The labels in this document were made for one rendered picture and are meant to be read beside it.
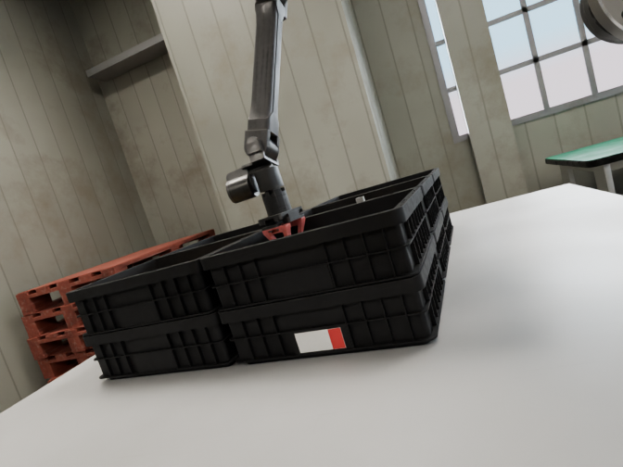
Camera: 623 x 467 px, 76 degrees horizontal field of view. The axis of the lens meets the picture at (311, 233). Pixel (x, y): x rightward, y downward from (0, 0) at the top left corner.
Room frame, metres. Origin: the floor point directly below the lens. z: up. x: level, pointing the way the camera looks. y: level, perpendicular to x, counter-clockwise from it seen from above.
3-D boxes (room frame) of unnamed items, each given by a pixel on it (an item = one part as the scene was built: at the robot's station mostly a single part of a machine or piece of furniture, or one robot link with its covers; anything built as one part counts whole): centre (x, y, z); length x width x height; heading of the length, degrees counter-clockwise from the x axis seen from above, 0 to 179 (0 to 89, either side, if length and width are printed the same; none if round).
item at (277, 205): (0.92, 0.06, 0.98); 0.10 x 0.07 x 0.07; 150
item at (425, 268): (0.81, -0.02, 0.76); 0.40 x 0.30 x 0.12; 66
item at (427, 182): (1.08, -0.14, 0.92); 0.40 x 0.30 x 0.02; 66
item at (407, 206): (0.81, -0.02, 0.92); 0.40 x 0.30 x 0.02; 66
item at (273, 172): (0.92, 0.06, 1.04); 0.07 x 0.06 x 0.07; 72
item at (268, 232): (0.91, 0.06, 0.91); 0.07 x 0.07 x 0.09; 60
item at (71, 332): (3.00, 1.38, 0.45); 1.29 x 0.86 x 0.89; 162
